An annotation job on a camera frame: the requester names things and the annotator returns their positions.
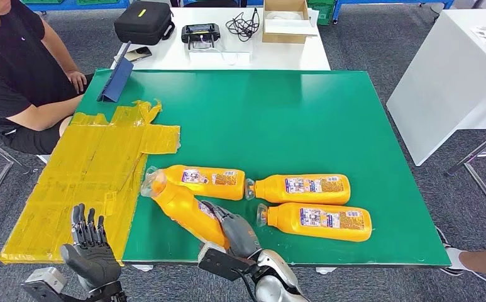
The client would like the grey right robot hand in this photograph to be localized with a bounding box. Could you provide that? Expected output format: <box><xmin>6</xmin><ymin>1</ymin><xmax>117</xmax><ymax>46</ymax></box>
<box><xmin>201</xmin><ymin>201</ymin><xmax>262</xmax><ymax>259</ymax></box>

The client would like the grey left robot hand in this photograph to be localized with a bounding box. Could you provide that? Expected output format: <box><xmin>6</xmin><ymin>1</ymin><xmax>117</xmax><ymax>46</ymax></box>
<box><xmin>60</xmin><ymin>203</ymin><xmax>122</xmax><ymax>291</ymax></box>

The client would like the person's left hand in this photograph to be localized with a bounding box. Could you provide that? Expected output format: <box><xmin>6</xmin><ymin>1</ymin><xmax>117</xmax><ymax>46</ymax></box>
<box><xmin>67</xmin><ymin>70</ymin><xmax>87</xmax><ymax>94</ymax></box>

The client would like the orange detergent bottle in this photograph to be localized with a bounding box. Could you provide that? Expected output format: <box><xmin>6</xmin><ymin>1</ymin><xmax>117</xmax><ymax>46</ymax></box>
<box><xmin>256</xmin><ymin>203</ymin><xmax>373</xmax><ymax>243</ymax></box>
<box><xmin>140</xmin><ymin>166</ymin><xmax>231</xmax><ymax>250</ymax></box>
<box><xmin>245</xmin><ymin>174</ymin><xmax>351</xmax><ymax>206</ymax></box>
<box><xmin>159</xmin><ymin>165</ymin><xmax>247</xmax><ymax>201</ymax></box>

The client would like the blue tablet case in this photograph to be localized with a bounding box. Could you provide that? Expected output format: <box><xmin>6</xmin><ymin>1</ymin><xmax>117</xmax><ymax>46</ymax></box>
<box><xmin>97</xmin><ymin>41</ymin><xmax>135</xmax><ymax>103</ymax></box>

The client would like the smartphone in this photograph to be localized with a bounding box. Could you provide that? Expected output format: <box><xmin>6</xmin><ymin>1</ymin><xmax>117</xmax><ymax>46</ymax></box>
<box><xmin>124</xmin><ymin>46</ymin><xmax>153</xmax><ymax>64</ymax></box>

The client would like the person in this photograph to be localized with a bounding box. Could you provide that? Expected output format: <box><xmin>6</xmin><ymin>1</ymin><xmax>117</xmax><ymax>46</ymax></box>
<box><xmin>0</xmin><ymin>0</ymin><xmax>94</xmax><ymax>156</ymax></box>

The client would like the blue metal shelf rack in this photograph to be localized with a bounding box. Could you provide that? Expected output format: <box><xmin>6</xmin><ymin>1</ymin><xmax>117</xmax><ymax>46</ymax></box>
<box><xmin>26</xmin><ymin>0</ymin><xmax>129</xmax><ymax>11</ymax></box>

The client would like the yellow taped plastic sheet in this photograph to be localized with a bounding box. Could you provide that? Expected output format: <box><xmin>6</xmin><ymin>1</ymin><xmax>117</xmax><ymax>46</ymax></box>
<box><xmin>0</xmin><ymin>99</ymin><xmax>181</xmax><ymax>266</ymax></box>

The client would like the black carrying case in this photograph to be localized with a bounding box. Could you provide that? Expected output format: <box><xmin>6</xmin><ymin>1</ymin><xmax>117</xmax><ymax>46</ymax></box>
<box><xmin>114</xmin><ymin>1</ymin><xmax>175</xmax><ymax>46</ymax></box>

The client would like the green table board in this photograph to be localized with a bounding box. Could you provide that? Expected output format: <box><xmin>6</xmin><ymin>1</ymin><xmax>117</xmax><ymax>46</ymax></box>
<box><xmin>74</xmin><ymin>69</ymin><xmax>452</xmax><ymax>267</ymax></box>

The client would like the black handheld controller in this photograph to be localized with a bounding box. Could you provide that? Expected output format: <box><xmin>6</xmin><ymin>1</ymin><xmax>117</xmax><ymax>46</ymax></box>
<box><xmin>180</xmin><ymin>23</ymin><xmax>221</xmax><ymax>50</ymax></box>

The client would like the cardboard box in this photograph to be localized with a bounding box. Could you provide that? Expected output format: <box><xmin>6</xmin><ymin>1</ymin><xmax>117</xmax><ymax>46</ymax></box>
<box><xmin>262</xmin><ymin>0</ymin><xmax>319</xmax><ymax>45</ymax></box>

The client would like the white foam insert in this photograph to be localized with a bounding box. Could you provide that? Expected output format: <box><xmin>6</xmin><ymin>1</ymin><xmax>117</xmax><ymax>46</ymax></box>
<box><xmin>264</xmin><ymin>10</ymin><xmax>319</xmax><ymax>36</ymax></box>

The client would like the white shoe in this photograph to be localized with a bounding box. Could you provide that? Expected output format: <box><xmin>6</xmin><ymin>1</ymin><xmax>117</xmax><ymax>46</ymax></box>
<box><xmin>436</xmin><ymin>226</ymin><xmax>473</xmax><ymax>277</ymax></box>

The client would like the green plastic crate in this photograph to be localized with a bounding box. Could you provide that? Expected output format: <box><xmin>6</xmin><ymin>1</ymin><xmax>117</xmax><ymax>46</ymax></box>
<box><xmin>307</xmin><ymin>0</ymin><xmax>337</xmax><ymax>26</ymax></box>

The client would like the white side table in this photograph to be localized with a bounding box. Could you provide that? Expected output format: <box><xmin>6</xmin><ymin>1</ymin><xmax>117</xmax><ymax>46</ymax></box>
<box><xmin>386</xmin><ymin>9</ymin><xmax>486</xmax><ymax>167</ymax></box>

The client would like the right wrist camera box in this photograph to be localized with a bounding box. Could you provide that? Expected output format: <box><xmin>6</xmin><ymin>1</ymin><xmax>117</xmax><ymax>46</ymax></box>
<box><xmin>197</xmin><ymin>242</ymin><xmax>264</xmax><ymax>282</ymax></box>

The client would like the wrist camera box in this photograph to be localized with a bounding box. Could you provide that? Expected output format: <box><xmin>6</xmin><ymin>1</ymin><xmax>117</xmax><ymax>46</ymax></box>
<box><xmin>21</xmin><ymin>267</ymin><xmax>68</xmax><ymax>302</ymax></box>
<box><xmin>197</xmin><ymin>242</ymin><xmax>264</xmax><ymax>282</ymax></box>

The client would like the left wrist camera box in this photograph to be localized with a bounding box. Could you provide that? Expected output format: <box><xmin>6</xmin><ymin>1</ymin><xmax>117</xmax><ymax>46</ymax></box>
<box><xmin>21</xmin><ymin>267</ymin><xmax>68</xmax><ymax>302</ymax></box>

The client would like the black cable bundle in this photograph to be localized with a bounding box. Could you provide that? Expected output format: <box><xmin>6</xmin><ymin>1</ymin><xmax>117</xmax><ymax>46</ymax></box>
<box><xmin>225</xmin><ymin>7</ymin><xmax>261</xmax><ymax>43</ymax></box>

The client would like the metal table frame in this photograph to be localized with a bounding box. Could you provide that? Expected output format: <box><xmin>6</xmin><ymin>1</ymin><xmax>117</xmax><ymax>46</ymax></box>
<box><xmin>446</xmin><ymin>125</ymin><xmax>486</xmax><ymax>228</ymax></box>

